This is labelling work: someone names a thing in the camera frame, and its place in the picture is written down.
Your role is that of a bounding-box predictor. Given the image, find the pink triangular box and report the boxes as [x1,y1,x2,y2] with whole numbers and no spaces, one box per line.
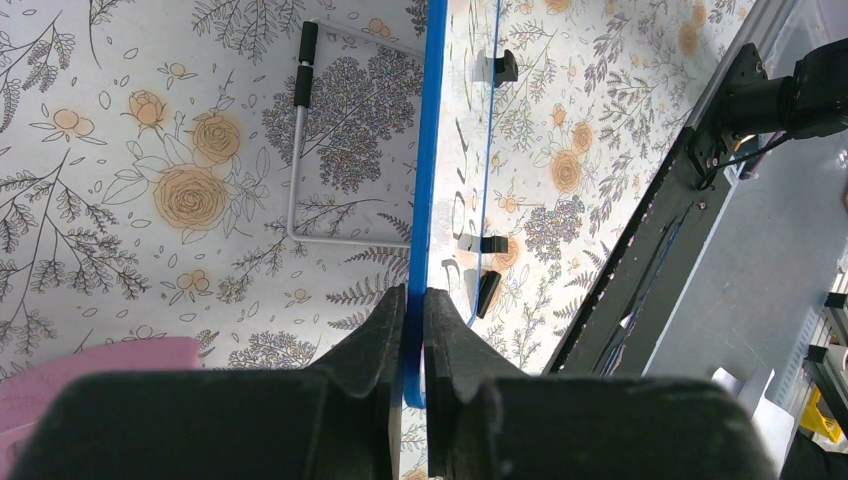
[0,336,203,465]

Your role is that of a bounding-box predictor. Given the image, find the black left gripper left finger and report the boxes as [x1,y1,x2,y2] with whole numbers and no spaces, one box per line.
[11,286,406,479]

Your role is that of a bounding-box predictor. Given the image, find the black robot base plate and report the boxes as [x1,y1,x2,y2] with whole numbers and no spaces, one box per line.
[544,43,767,376]

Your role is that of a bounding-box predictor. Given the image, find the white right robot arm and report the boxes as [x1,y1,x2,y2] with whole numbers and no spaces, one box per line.
[722,39,847,140]

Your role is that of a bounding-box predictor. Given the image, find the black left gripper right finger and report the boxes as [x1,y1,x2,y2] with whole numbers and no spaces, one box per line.
[423,289,774,479]

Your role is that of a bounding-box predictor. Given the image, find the floral patterned table mat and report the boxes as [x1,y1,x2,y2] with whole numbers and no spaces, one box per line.
[1,1,750,377]

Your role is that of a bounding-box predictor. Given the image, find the black whiteboard stand foot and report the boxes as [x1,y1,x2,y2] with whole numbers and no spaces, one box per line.
[457,234,510,254]
[472,50,518,88]

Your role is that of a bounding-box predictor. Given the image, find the blue framed whiteboard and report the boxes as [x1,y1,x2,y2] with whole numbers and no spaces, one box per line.
[404,1,501,409]

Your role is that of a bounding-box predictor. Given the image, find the black marker cap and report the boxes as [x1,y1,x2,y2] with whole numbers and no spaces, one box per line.
[476,271,502,318]

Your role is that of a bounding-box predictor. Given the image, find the metal wire whiteboard stand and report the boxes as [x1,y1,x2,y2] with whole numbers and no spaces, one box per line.
[286,17,425,250]

